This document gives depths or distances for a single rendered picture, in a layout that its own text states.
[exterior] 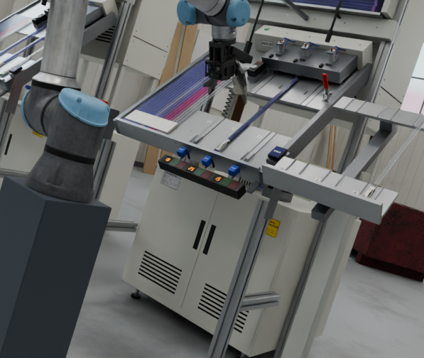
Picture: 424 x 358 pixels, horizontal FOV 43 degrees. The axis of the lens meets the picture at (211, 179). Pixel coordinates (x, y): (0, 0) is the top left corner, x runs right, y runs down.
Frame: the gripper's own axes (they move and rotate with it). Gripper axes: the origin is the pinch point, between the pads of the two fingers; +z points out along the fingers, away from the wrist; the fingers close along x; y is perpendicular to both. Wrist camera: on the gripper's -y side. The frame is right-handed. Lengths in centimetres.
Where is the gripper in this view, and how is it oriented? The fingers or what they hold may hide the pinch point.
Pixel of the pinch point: (228, 99)
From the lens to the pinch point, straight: 173.6
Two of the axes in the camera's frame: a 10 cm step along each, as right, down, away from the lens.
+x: 7.6, 3.0, -5.8
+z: 0.1, 8.8, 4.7
